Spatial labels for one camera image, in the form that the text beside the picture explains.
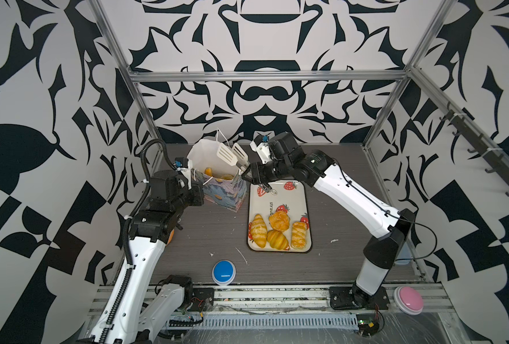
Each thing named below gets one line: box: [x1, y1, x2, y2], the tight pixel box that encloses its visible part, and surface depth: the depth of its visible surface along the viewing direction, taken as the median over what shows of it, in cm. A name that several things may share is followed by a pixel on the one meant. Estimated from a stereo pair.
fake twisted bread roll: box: [291, 221, 307, 250], surface depth 87 cm
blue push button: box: [211, 259, 237, 286], surface depth 80 cm
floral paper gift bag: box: [187, 138, 248, 212], surface depth 85 cm
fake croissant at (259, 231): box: [250, 213, 268, 248], surface depth 88 cm
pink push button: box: [393, 285, 424, 316], surface depth 74 cm
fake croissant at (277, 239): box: [266, 229, 289, 251], surface depth 85 cm
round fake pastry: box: [268, 209, 291, 233], surface depth 91 cm
